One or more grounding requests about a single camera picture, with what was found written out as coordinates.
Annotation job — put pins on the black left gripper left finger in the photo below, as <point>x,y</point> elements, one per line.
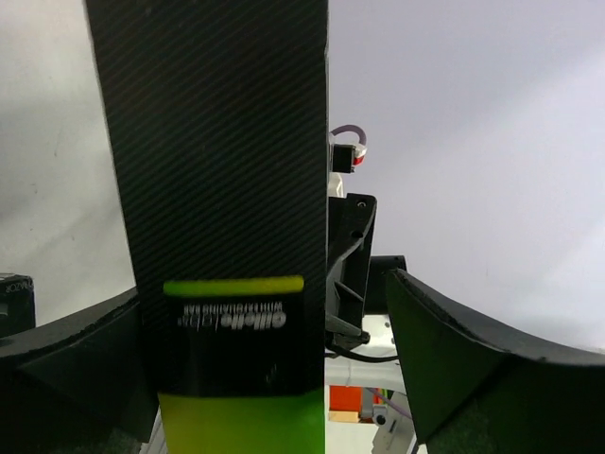
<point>78,384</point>

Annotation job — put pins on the black green razor box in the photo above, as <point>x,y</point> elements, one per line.
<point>18,312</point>
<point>217,117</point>

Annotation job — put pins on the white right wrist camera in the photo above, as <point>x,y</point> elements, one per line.
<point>345,158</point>

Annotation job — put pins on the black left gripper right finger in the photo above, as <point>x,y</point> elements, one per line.
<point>476,385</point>

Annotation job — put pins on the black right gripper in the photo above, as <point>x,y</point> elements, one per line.
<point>356,278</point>

